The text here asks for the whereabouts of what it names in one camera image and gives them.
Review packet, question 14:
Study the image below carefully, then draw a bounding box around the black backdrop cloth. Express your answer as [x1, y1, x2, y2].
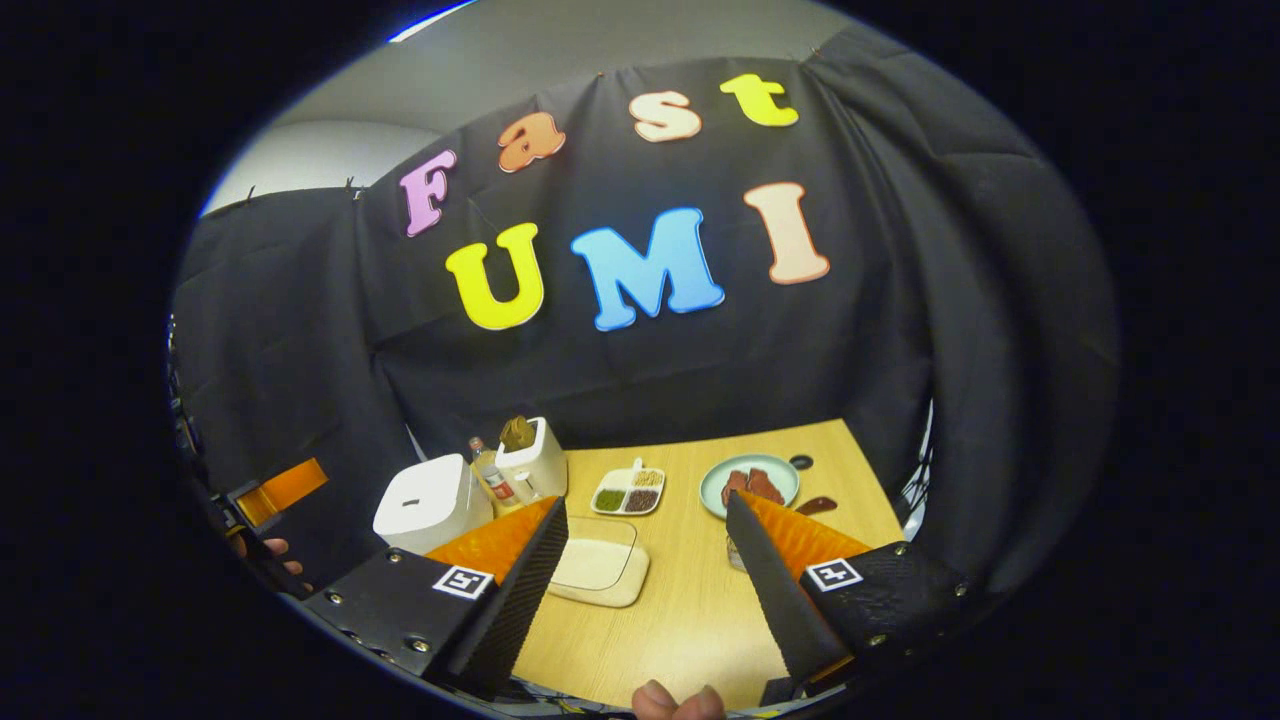
[170, 25, 1119, 601]

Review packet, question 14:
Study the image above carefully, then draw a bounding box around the clear bottle with red label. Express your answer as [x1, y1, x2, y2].
[468, 436, 516, 509]

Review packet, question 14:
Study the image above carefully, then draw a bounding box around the white toaster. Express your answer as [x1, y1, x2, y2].
[494, 417, 569, 501]

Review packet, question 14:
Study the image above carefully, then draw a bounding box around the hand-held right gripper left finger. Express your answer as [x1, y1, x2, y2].
[299, 496, 570, 699]

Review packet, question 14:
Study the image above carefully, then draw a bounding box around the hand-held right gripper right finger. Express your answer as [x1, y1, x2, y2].
[725, 490, 971, 691]

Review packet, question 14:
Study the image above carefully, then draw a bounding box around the white divided seasoning dish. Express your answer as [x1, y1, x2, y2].
[590, 458, 667, 517]

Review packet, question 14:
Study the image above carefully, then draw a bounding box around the pale green plate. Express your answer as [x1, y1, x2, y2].
[699, 454, 801, 519]

